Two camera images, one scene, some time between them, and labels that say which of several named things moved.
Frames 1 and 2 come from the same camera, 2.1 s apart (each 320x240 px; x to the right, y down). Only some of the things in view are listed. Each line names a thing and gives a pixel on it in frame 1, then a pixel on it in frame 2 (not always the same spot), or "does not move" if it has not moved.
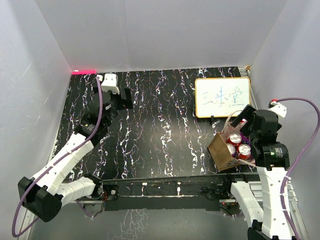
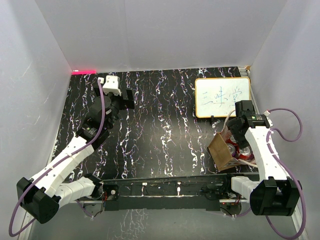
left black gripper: (124, 103) does not move
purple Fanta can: (231, 148) does not move
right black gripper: (247, 113) → (242, 141)
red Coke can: (234, 138) does not move
